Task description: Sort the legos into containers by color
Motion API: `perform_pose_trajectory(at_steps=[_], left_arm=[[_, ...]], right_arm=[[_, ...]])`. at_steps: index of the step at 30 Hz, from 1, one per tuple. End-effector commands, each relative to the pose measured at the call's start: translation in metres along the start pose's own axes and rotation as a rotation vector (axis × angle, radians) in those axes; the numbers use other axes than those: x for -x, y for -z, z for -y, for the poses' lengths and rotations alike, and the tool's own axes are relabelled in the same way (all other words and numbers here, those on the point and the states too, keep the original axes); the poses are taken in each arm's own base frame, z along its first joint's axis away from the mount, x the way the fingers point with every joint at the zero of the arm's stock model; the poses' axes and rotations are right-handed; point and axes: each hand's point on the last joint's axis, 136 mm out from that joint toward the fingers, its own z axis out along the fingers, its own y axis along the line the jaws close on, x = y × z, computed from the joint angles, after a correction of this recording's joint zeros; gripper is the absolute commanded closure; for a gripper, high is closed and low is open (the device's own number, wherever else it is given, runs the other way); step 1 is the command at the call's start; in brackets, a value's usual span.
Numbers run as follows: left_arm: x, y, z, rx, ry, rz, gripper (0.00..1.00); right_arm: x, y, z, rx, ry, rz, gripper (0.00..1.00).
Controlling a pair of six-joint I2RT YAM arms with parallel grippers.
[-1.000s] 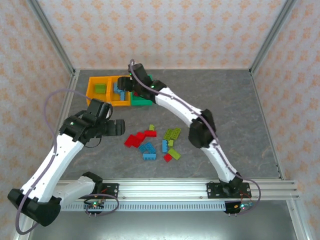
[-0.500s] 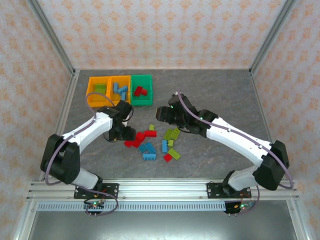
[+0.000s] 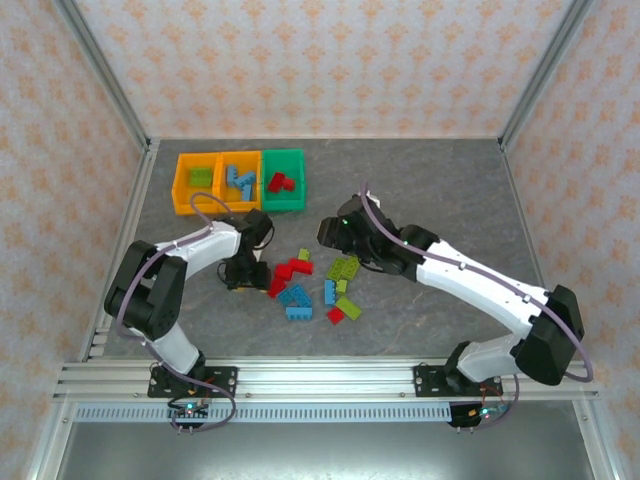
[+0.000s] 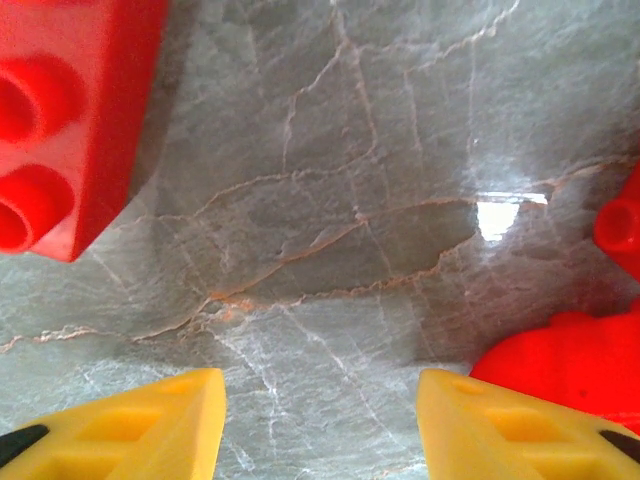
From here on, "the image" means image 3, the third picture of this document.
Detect aluminium frame leg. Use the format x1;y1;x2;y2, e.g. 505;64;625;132
24;399;81;480
572;399;621;480

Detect grey metal lower panel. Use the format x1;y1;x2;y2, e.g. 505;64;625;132
57;422;594;480

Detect aluminium mounting beam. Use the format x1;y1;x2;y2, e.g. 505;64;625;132
52;357;601;402

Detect aluminium side rail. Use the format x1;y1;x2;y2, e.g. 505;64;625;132
79;142;161;364
499;142;571;361

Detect aluminium frame post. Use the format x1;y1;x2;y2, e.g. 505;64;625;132
52;0;154;151
498;0;599;151

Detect green plastic bin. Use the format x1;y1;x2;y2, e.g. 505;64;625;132
259;148;307;213

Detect slotted grey cable duct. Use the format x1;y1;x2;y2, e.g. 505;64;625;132
74;403;506;424

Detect circuit board with LED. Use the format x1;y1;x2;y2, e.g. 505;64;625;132
449;402;509;432
167;402;211;432

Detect orange plastic bin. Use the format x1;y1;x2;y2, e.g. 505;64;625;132
172;152;223;216
213;150;263;215

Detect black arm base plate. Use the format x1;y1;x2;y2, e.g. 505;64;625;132
147;366;240;399
412;363;504;399

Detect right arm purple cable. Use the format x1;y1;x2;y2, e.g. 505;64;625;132
360;180;595;431

